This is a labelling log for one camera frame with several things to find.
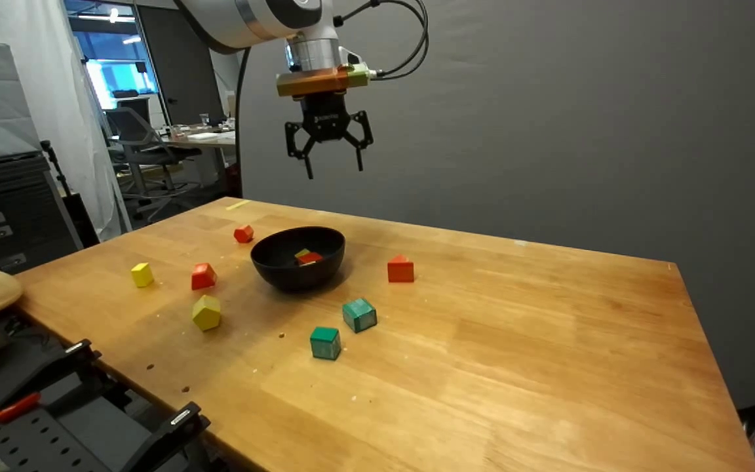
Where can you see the black bowl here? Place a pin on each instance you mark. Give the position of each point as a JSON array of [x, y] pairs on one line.
[[300, 282]]

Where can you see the black equipment case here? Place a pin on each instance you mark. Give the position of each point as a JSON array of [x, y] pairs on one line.
[[10, 209]]

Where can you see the yellow tape strip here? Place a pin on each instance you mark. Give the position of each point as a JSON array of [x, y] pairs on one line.
[[237, 204]]

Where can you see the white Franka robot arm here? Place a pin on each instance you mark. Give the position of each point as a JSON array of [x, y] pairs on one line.
[[246, 17]]

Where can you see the red triangular wooden block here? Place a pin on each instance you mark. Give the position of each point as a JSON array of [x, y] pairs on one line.
[[401, 271]]

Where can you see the white desk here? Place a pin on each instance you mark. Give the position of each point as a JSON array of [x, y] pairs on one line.
[[196, 136]]

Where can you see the computer monitor blue screen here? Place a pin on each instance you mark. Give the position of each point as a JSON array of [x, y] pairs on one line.
[[123, 78]]

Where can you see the yellow-green pentagonal wooden block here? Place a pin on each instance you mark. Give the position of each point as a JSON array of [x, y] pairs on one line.
[[208, 312]]

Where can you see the black office chair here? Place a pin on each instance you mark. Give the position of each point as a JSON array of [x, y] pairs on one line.
[[131, 125]]

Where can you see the teal wooden block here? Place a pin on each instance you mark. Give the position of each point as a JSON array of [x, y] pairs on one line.
[[326, 341], [359, 316]]

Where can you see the white fabric curtain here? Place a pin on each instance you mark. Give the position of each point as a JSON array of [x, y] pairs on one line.
[[72, 148]]

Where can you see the orange wooden block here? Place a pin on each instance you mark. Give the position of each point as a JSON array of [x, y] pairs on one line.
[[310, 257]]

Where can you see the yellow wooden cube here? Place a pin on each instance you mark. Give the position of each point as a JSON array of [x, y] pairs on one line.
[[143, 275]]

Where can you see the yellow-green rectangular wooden block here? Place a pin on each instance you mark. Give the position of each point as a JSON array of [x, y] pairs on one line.
[[300, 254]]

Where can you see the grey collapsible backdrop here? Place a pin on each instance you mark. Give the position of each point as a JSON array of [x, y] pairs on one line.
[[570, 132]]

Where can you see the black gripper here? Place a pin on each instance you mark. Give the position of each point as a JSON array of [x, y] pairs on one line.
[[326, 115]]

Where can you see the wrist mounted stereo camera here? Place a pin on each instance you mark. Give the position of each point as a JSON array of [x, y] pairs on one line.
[[314, 82]]

